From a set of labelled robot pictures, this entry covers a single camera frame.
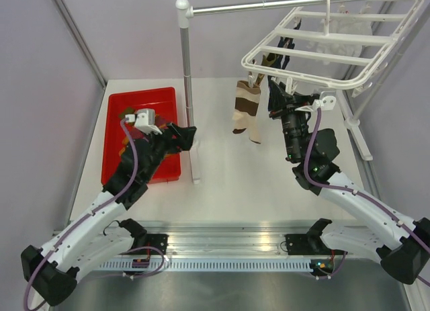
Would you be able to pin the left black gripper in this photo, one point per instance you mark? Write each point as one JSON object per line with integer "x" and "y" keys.
{"x": 183, "y": 139}

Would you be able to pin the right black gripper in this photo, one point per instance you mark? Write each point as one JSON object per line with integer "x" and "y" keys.
{"x": 277, "y": 97}

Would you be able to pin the brown cream striped sock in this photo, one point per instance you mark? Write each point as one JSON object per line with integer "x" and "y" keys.
{"x": 245, "y": 110}

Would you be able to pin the olive green striped sock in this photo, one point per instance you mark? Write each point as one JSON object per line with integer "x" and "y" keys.
{"x": 127, "y": 111}

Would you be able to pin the white clip sock hanger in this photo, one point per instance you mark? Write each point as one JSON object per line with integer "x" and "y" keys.
{"x": 337, "y": 26}

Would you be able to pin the purple striped sock front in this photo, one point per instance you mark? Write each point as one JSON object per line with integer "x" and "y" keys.
{"x": 137, "y": 134}

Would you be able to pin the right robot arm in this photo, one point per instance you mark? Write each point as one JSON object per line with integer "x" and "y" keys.
{"x": 397, "y": 242}

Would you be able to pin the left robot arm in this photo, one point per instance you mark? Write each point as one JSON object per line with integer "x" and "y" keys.
{"x": 54, "y": 269}

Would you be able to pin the olive brown patterned sock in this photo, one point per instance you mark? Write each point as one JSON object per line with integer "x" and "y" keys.
{"x": 268, "y": 60}

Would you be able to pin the red plastic bin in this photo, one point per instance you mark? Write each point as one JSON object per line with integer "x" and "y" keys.
{"x": 163, "y": 101}

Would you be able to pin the silver drying rack stand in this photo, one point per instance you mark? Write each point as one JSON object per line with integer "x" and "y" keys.
{"x": 301, "y": 8}

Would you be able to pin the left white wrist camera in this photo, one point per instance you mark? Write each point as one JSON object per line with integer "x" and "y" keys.
{"x": 144, "y": 120}

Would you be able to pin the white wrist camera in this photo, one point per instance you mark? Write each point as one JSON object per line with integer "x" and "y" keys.
{"x": 325, "y": 102}
{"x": 144, "y": 120}

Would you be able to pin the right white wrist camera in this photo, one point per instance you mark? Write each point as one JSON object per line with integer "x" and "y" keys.
{"x": 325, "y": 102}

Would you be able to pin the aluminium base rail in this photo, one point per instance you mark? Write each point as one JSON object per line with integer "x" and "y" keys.
{"x": 191, "y": 240}

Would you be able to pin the white slotted cable duct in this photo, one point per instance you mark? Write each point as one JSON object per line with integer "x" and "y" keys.
{"x": 209, "y": 265}

